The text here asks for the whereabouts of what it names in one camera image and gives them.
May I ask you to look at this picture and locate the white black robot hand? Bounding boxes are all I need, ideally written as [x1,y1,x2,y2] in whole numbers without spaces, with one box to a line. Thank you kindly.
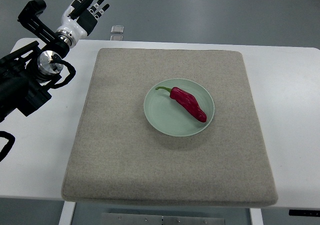
[56,0,110,46]

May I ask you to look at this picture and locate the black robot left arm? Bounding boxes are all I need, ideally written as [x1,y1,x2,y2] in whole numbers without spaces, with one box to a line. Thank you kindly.
[0,0,76,121]

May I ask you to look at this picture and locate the metal table frame plate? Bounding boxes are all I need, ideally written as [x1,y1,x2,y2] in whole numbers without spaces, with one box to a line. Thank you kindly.
[99,212,226,225]

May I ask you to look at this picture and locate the black braided cable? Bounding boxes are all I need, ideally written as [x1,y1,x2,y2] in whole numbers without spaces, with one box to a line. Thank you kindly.
[0,130,16,162]

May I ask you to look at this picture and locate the beige fabric mat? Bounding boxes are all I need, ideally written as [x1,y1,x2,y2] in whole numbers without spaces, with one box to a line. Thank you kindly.
[61,48,278,207]

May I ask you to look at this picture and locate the white table leg left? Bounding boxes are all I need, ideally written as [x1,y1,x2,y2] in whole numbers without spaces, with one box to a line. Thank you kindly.
[58,201,76,225]

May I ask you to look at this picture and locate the red chili pepper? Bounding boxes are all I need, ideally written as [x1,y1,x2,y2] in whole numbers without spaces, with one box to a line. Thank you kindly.
[155,86,207,123]

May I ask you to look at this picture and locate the white table leg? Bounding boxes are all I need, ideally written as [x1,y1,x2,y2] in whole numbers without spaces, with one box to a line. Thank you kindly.
[249,208,264,225]
[58,201,76,225]

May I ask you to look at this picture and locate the white table leg right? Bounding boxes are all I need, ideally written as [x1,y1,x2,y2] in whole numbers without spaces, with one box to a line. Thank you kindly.
[249,208,264,225]

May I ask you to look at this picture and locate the light green plate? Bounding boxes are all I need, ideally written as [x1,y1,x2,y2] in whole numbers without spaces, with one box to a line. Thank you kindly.
[143,78,215,137]

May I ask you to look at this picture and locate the black table control panel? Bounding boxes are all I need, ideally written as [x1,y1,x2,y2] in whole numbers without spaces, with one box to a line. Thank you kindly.
[288,209,320,217]

